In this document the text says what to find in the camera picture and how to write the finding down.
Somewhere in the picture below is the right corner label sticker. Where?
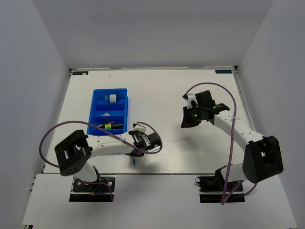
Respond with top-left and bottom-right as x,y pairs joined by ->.
215,70 -> 232,74

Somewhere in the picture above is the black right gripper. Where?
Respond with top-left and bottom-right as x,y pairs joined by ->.
181,104 -> 204,128

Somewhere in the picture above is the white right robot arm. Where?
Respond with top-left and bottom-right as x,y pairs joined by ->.
188,91 -> 284,190

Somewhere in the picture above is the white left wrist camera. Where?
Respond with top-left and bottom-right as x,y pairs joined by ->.
133,123 -> 146,134

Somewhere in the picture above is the blue compartment tray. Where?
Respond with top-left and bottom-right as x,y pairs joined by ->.
88,88 -> 128,135

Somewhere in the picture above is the blue gel jar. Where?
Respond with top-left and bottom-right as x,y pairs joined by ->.
104,94 -> 119,104

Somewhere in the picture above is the left corner label sticker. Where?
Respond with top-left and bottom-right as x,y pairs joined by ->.
72,71 -> 89,75

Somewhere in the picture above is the purple cap black marker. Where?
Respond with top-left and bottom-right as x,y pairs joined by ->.
96,124 -> 105,128

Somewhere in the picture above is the aluminium table edge rail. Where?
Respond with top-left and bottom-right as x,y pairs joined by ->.
234,65 -> 267,135

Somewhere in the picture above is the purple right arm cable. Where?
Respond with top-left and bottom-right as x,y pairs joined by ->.
182,83 -> 257,206

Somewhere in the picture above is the green cap highlighter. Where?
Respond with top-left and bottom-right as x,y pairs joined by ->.
111,123 -> 124,129

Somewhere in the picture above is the corner label sticker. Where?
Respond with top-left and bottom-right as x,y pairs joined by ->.
72,71 -> 89,75
215,70 -> 232,74

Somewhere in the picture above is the yellow cap highlighter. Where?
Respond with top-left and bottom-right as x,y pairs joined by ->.
104,124 -> 112,129

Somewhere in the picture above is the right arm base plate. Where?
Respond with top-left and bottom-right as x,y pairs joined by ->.
194,176 -> 245,204

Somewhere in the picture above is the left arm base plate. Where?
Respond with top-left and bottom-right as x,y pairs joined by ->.
69,175 -> 116,203

